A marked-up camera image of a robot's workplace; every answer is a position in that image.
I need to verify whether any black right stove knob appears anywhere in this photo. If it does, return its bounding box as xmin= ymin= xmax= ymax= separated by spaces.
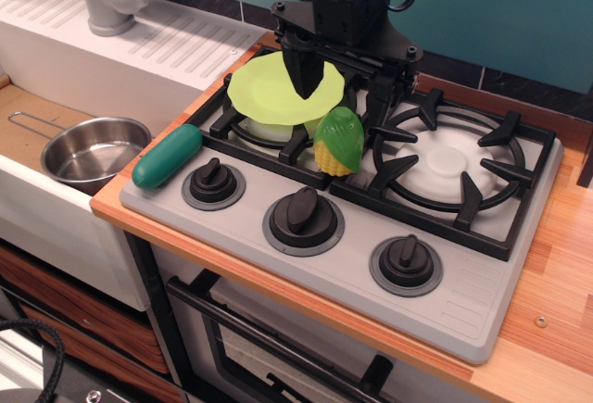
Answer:
xmin=369 ymin=234 xmax=444 ymax=298

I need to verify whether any black stove knob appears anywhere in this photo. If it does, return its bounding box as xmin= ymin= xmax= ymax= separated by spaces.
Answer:
xmin=262 ymin=186 xmax=346 ymax=258
xmin=369 ymin=234 xmax=444 ymax=298
xmin=182 ymin=157 xmax=246 ymax=211

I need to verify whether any black burner grate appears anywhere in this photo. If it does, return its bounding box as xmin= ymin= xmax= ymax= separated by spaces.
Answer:
xmin=330 ymin=89 xmax=563 ymax=261
xmin=188 ymin=48 xmax=374 ymax=190

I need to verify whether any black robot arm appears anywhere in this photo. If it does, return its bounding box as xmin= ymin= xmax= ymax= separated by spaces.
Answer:
xmin=271 ymin=0 xmax=423 ymax=128

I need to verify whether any light green plastic plate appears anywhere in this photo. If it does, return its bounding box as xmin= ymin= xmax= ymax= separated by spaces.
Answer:
xmin=227 ymin=53 xmax=346 ymax=125

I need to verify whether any wooden drawer front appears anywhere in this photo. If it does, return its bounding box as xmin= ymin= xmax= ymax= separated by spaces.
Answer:
xmin=1 ymin=241 xmax=183 ymax=402

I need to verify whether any black braided cable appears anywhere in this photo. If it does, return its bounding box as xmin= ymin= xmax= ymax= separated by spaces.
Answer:
xmin=0 ymin=318 xmax=66 ymax=403

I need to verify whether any green toy cucumber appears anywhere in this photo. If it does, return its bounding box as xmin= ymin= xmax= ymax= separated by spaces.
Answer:
xmin=132 ymin=124 xmax=203 ymax=190

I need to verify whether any black right burner grate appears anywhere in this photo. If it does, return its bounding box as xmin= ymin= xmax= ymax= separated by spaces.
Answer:
xmin=330 ymin=89 xmax=563 ymax=261

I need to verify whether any black left burner grate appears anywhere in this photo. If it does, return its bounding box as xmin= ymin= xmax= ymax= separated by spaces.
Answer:
xmin=188 ymin=48 xmax=374 ymax=190

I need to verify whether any black middle stove knob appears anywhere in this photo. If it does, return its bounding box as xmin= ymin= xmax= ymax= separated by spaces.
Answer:
xmin=262 ymin=186 xmax=346 ymax=258

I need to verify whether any toy oven door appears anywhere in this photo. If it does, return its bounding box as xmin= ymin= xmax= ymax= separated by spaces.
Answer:
xmin=166 ymin=270 xmax=479 ymax=402

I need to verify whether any black left stove knob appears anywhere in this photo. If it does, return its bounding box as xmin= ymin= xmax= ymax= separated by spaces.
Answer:
xmin=182 ymin=157 xmax=246 ymax=211

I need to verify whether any grey toy stove top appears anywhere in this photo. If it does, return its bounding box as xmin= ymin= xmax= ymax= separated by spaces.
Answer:
xmin=119 ymin=45 xmax=564 ymax=366

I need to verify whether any teal wall cabinet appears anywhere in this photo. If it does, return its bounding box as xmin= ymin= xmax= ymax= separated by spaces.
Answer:
xmin=138 ymin=0 xmax=593 ymax=94

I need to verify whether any toy corncob with green husk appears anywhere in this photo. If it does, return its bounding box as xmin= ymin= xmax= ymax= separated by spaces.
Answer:
xmin=313 ymin=107 xmax=364 ymax=177

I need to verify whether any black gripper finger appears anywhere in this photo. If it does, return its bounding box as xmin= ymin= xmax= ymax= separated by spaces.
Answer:
xmin=366 ymin=76 xmax=403 ymax=129
xmin=282 ymin=44 xmax=323 ymax=99

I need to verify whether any white toy sink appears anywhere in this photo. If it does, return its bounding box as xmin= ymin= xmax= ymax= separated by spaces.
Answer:
xmin=1 ymin=0 xmax=263 ymax=311

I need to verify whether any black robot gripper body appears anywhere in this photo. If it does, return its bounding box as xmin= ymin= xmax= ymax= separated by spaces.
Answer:
xmin=271 ymin=1 xmax=423 ymax=91

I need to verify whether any small steel pot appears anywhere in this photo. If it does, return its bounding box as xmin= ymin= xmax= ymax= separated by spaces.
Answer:
xmin=8 ymin=111 xmax=152 ymax=196

